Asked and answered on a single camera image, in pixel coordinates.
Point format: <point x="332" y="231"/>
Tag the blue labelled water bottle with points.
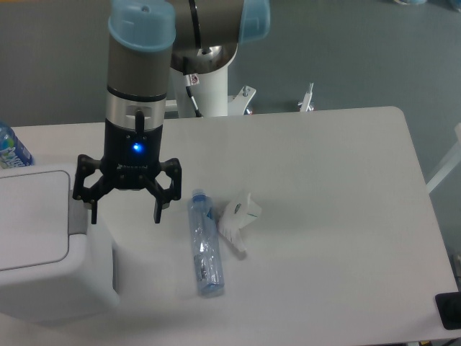
<point x="13" y="152"/>

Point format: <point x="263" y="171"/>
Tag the black device at table edge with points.
<point x="448" y="305"/>

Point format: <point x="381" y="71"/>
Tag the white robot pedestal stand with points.
<point x="200" y="82"/>

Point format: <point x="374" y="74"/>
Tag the crumpled white paper cup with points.
<point x="237" y="215"/>

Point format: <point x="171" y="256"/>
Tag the white trash can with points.
<point x="55" y="263"/>

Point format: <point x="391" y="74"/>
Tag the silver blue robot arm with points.
<point x="146" y="40"/>

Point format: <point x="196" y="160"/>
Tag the empty clear plastic bottle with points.
<point x="208" y="269"/>

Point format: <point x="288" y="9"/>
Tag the white frame at right edge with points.
<point x="448" y="162"/>

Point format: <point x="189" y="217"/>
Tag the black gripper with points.
<point x="132" y="158"/>

